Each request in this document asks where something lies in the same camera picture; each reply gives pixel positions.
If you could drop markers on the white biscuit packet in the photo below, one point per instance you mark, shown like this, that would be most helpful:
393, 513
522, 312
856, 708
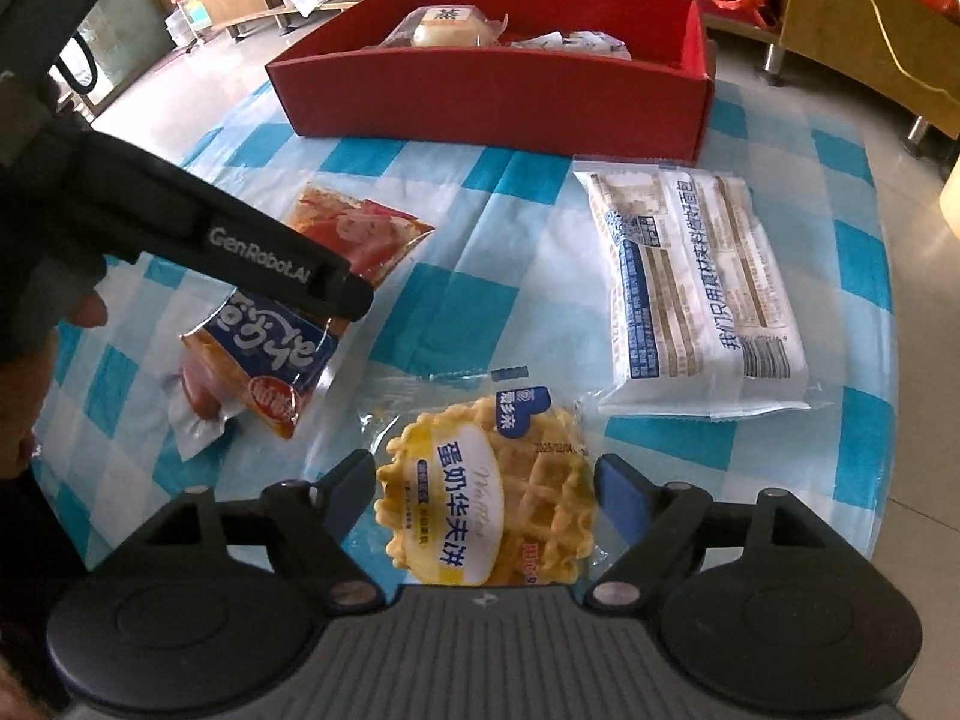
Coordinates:
690, 292

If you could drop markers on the yellow waffle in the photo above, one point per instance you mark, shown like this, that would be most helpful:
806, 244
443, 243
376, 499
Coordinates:
480, 495

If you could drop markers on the red cardboard box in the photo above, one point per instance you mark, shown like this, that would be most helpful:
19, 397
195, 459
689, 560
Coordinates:
487, 105

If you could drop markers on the round bun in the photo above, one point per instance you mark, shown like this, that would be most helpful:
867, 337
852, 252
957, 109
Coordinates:
442, 31

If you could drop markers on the white spicy strip packet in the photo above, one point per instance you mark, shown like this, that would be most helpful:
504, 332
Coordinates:
596, 43

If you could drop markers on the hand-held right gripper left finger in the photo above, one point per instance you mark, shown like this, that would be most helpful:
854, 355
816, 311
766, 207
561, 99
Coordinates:
349, 491

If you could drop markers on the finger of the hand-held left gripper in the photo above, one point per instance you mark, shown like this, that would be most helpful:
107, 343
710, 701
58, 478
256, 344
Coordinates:
345, 294

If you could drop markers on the blue white checked cloth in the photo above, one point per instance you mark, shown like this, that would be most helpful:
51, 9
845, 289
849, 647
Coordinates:
480, 315

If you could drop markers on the silver snack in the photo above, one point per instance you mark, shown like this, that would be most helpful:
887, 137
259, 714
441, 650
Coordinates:
540, 41

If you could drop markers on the blue orange sausage packet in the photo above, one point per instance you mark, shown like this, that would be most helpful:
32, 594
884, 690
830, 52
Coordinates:
262, 360

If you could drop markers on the person's left hand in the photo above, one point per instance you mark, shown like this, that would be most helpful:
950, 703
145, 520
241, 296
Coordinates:
52, 292

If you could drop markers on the person's left forearm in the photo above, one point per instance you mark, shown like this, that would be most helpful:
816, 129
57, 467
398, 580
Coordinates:
19, 405

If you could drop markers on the plastic storage drawers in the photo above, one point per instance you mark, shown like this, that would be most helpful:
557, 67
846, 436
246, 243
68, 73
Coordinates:
191, 15

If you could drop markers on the yellow trash bin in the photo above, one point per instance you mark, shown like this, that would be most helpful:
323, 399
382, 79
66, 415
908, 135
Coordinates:
952, 202

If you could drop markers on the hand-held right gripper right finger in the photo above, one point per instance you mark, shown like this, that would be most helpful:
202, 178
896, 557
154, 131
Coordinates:
619, 491

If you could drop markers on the red snack packet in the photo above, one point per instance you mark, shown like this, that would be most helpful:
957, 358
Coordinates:
367, 229

